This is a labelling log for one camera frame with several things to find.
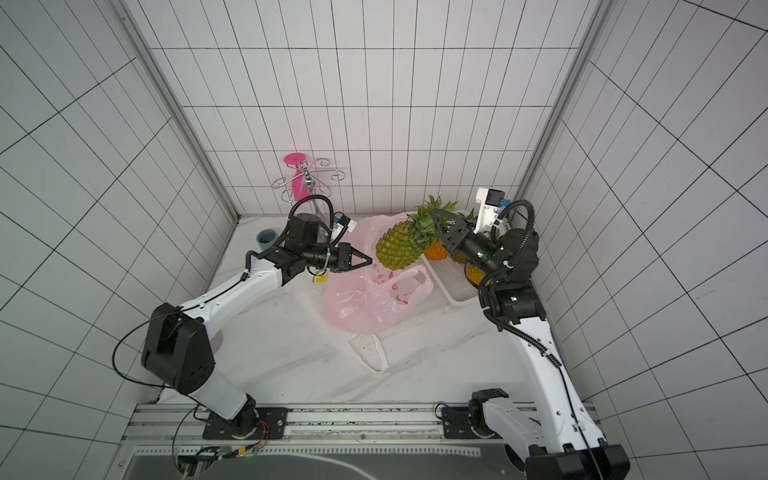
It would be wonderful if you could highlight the pink silver cup stand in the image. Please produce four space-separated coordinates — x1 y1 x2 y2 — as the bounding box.
271 153 346 205

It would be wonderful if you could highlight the white plastic bag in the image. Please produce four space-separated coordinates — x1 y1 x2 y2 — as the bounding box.
347 334 390 376

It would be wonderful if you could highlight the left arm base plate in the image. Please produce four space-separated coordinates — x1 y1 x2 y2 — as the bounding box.
202 406 289 442

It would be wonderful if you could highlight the aluminium mounting rail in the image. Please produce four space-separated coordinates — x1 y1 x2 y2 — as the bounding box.
122 402 501 449

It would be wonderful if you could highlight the yellow green pineapple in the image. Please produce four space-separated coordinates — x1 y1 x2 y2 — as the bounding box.
450 209 484 287

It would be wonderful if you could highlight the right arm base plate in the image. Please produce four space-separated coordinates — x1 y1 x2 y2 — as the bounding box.
433 403 501 440

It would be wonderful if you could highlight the white plastic perforated basket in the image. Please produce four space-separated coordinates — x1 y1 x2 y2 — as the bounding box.
420 254 478 307

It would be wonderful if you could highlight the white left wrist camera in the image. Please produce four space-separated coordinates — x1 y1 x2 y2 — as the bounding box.
332 214 357 239

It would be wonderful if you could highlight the pink plastic bag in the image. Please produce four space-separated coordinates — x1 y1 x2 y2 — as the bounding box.
323 213 433 334

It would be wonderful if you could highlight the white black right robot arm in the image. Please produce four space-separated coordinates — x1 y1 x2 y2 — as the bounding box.
431 200 630 479

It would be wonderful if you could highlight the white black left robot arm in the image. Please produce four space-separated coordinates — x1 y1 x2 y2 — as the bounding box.
141 212 373 424

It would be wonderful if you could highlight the orange yellow pineapple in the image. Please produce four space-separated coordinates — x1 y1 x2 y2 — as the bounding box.
423 240 450 261

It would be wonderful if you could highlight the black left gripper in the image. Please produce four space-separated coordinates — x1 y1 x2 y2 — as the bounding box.
305 242 373 273

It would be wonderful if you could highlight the teal green cup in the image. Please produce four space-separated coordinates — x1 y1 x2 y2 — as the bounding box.
256 229 279 251

